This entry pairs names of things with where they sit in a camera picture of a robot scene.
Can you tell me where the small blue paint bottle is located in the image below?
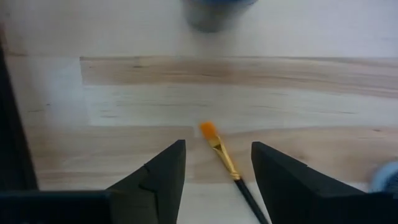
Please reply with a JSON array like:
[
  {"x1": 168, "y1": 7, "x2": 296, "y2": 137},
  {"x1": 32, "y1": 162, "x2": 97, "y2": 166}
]
[{"x1": 182, "y1": 0, "x2": 259, "y2": 34}]

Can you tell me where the black paintbrush gold ferrule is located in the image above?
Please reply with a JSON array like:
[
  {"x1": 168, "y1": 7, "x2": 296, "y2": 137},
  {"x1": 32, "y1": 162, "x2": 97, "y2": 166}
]
[{"x1": 198, "y1": 121, "x2": 270, "y2": 224}]

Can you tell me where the small grey paint bottle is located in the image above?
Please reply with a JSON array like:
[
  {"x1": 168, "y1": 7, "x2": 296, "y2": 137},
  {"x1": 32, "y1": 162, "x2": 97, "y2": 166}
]
[{"x1": 369, "y1": 161, "x2": 398, "y2": 194}]

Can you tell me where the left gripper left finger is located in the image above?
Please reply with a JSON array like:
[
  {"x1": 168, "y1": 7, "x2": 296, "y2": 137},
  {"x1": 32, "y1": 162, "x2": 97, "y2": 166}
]
[{"x1": 107, "y1": 139, "x2": 187, "y2": 224}]

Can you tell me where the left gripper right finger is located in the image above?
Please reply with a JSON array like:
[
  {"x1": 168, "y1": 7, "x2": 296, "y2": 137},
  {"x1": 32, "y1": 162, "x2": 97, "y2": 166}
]
[{"x1": 251, "y1": 141, "x2": 368, "y2": 224}]

